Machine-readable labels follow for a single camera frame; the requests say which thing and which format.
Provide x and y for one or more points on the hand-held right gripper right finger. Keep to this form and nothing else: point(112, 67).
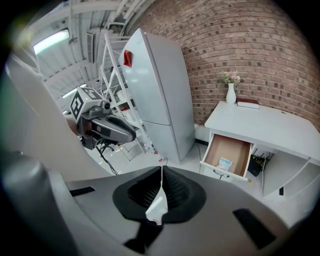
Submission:
point(215, 212)

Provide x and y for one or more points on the white blue item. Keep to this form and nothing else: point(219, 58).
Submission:
point(223, 164)

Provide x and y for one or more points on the white desk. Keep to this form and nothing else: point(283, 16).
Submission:
point(265, 125)

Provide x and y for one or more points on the white metal shelf rack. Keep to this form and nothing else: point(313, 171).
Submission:
point(112, 75)

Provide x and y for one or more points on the pink flower bouquet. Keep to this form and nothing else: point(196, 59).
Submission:
point(231, 77)

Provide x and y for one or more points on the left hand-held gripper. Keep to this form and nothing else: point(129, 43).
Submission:
point(86, 117)

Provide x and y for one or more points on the black router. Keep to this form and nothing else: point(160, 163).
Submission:
point(257, 166)

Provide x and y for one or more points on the white desk drawer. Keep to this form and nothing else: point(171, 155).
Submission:
point(228, 150)

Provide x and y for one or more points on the white vase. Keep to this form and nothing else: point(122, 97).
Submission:
point(230, 95)

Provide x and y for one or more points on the person's left forearm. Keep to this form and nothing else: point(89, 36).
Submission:
point(72, 126)

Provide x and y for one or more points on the dark red book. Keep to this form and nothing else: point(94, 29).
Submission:
point(248, 103)

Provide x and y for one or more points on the large ceiling light panel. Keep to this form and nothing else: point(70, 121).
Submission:
point(51, 41)

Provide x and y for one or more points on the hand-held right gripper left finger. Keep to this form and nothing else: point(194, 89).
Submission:
point(100, 205)

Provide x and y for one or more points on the white refrigerator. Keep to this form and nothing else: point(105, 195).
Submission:
point(160, 95)

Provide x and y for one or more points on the red fridge magnet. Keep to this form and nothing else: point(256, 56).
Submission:
point(127, 58)

